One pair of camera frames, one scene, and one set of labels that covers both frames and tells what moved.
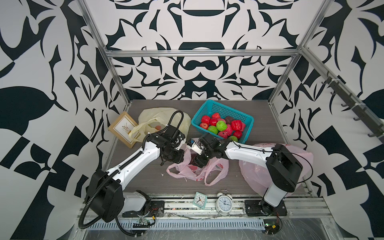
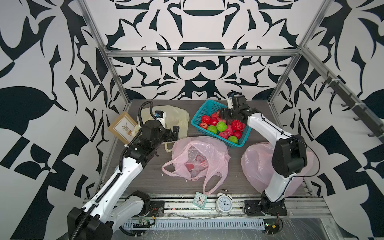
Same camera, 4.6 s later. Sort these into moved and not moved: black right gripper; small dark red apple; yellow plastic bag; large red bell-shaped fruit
Moved: black right gripper
Not moved: yellow plastic bag; large red bell-shaped fruit; small dark red apple
